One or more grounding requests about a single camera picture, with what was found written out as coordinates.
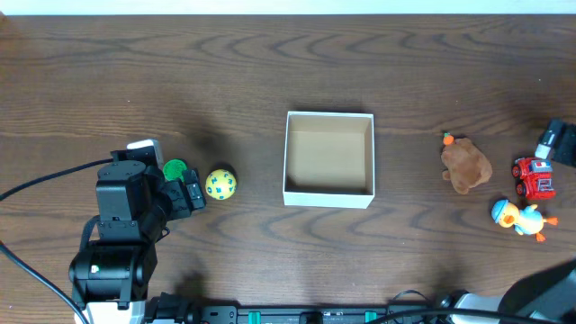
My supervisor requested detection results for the red toy fire truck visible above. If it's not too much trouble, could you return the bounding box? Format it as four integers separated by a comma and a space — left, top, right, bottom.
511, 157, 556, 201

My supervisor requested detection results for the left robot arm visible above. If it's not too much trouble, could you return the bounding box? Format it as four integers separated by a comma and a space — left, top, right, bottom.
68, 160, 206, 323

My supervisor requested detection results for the yellow ball with blue letters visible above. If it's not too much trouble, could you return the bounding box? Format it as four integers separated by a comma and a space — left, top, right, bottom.
205, 169, 238, 200

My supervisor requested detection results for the white cardboard box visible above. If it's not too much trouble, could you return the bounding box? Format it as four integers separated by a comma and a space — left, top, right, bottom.
283, 111, 375, 209

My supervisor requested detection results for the brown plush toy with carrot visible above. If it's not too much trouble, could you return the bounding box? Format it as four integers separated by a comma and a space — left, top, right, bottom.
441, 132, 492, 194

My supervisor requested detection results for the black rail with green clips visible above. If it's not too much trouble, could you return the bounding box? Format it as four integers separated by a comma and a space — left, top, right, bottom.
146, 292, 446, 324

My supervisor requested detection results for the green round toy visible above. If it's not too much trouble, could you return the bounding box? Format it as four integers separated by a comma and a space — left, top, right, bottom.
163, 158, 188, 181

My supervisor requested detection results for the blue and yellow duck toy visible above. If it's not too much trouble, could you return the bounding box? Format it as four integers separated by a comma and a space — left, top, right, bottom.
490, 199, 558, 242

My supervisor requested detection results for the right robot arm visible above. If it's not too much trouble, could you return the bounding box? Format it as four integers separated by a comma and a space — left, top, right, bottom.
445, 119, 575, 323

